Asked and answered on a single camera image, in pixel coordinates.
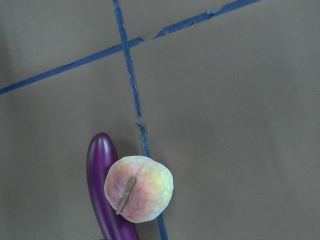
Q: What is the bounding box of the purple eggplant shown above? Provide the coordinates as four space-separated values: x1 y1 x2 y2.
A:
86 132 138 240

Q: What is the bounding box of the cut pink peach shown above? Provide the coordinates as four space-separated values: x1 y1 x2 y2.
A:
104 155 174 224

